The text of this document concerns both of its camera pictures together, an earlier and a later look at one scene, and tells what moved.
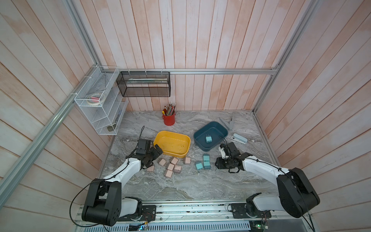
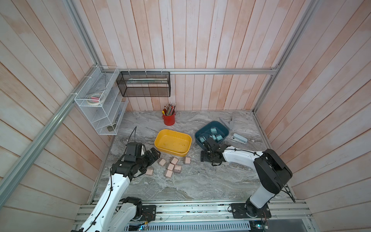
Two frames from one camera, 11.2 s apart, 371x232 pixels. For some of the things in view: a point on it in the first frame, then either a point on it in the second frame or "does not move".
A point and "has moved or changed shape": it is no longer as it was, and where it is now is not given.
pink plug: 163,162 does not move
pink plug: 187,160 does not move
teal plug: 208,138 has moved or changed shape
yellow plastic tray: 172,144 does not move
